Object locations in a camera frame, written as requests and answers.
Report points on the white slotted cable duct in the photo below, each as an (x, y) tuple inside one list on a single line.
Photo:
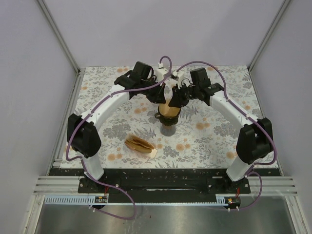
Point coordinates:
[(89, 200)]

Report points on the brown paper coffee filter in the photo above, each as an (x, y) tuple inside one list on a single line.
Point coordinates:
[(167, 111)]

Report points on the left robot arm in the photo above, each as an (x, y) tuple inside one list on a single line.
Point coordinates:
[(82, 130)]

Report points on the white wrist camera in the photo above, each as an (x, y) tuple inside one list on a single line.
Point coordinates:
[(160, 72), (182, 81)]

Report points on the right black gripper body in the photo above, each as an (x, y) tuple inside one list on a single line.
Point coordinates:
[(186, 94)]

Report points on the coffee filter pack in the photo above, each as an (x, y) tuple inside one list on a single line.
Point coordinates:
[(140, 146)]

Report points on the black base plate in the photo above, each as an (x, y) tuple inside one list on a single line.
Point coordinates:
[(211, 181)]

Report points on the floral table mat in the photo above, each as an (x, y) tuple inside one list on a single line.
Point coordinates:
[(203, 137)]

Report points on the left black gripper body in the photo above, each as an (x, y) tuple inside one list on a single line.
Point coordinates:
[(152, 93)]

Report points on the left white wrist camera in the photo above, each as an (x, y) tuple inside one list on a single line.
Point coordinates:
[(160, 72)]

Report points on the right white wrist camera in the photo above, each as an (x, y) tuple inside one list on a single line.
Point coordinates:
[(182, 81)]

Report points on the green glass dripper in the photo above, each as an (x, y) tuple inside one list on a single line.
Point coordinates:
[(168, 120)]

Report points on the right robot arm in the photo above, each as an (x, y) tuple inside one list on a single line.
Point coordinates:
[(255, 139)]

